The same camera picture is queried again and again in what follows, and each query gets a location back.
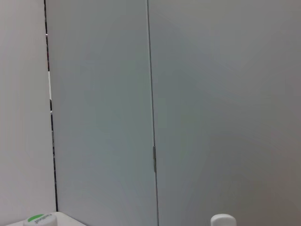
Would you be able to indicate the green white pen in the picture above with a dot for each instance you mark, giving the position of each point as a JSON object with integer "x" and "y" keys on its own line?
{"x": 223, "y": 220}

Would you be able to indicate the clear green-label water bottle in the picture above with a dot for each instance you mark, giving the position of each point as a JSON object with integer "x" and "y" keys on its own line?
{"x": 40, "y": 220}

